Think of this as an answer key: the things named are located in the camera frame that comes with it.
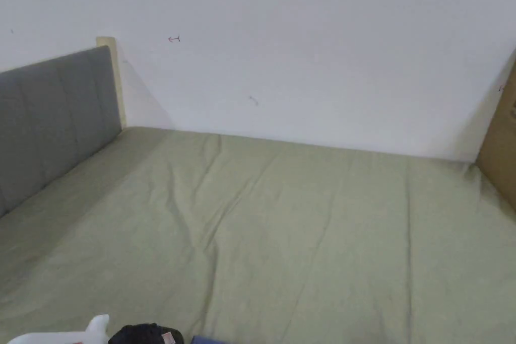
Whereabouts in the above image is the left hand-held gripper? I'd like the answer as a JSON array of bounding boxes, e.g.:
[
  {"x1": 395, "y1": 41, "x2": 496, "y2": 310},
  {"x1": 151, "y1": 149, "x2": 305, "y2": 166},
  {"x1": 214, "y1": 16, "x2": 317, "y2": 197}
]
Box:
[{"x1": 7, "y1": 313, "x2": 187, "y2": 344}]

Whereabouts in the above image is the bed with pale green sheet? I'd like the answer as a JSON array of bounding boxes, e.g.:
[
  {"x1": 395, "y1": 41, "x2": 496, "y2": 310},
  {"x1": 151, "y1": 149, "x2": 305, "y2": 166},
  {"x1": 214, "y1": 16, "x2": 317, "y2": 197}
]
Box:
[{"x1": 0, "y1": 125, "x2": 516, "y2": 344}]

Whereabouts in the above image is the grey padded headboard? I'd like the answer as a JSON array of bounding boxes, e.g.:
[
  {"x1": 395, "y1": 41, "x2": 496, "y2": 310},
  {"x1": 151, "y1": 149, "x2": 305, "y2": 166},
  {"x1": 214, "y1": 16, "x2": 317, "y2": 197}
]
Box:
[{"x1": 0, "y1": 36, "x2": 128, "y2": 220}]

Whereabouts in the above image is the brown cardboard carton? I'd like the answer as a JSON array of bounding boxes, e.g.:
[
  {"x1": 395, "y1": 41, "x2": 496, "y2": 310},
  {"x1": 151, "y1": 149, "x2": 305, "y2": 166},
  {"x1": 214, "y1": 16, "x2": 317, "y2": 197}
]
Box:
[{"x1": 475, "y1": 47, "x2": 516, "y2": 214}]

